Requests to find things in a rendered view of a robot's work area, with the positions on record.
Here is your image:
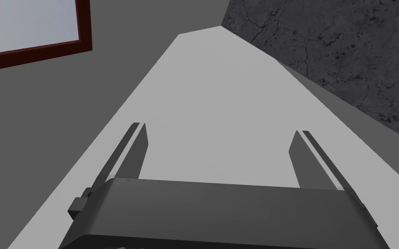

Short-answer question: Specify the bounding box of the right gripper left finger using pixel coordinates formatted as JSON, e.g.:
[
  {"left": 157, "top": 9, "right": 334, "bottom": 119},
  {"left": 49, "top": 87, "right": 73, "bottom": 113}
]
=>
[{"left": 90, "top": 122, "right": 149, "bottom": 194}]

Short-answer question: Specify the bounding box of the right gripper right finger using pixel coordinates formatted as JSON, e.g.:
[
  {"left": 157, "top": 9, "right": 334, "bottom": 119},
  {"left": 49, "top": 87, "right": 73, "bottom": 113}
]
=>
[{"left": 288, "top": 130, "right": 363, "bottom": 204}]

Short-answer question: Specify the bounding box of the red-framed window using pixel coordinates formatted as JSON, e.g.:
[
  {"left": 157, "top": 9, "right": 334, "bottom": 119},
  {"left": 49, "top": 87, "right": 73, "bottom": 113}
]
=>
[{"left": 0, "top": 0, "right": 93, "bottom": 74}]

